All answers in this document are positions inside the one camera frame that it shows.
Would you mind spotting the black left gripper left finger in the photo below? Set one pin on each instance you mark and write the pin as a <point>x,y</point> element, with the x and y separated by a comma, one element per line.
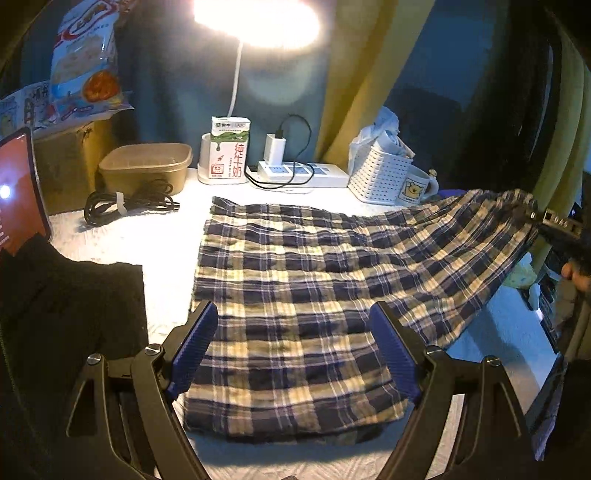
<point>120,422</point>

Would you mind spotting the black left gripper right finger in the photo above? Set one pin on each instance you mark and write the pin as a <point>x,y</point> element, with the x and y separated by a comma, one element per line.
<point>466,420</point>

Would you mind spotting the plaid blue beige pants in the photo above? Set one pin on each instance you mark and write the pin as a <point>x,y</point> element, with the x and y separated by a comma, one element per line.
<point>293,356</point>

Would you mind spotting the person's right hand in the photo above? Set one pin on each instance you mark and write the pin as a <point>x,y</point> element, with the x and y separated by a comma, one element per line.
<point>571,272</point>

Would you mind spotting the black folded cloth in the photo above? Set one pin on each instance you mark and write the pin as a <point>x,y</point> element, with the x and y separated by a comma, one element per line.
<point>55,312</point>

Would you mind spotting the white cartoon mug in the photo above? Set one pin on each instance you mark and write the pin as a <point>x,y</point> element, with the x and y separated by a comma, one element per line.
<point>418,186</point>

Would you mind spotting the white perforated plastic basket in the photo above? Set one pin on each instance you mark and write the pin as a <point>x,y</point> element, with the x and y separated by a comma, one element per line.
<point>376,176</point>

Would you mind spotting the tablet with red screen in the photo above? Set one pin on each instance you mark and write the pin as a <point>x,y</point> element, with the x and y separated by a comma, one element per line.
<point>23,213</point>

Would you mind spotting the beige plastic food container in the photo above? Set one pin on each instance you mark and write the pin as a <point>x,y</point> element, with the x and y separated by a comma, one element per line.
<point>127,168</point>

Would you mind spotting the brown cardboard box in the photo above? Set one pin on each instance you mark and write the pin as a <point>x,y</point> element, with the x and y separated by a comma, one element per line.
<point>67,164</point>

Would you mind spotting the yellow curtain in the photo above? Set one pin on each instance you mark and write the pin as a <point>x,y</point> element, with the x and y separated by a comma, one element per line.
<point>371,43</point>

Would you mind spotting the white power strip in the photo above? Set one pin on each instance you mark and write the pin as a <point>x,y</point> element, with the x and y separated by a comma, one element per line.
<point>296,174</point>

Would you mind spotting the white green milk carton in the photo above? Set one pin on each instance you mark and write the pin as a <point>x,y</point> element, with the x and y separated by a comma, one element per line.
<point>228,148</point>

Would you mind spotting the white charger plug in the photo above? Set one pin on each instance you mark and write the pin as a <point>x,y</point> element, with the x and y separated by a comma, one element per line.
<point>274,150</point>

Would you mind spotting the snack bag with orange print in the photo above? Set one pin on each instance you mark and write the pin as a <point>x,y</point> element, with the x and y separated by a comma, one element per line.
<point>83,74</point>

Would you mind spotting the white desk lamp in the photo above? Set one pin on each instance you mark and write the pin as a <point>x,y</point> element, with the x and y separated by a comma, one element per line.
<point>274,25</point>

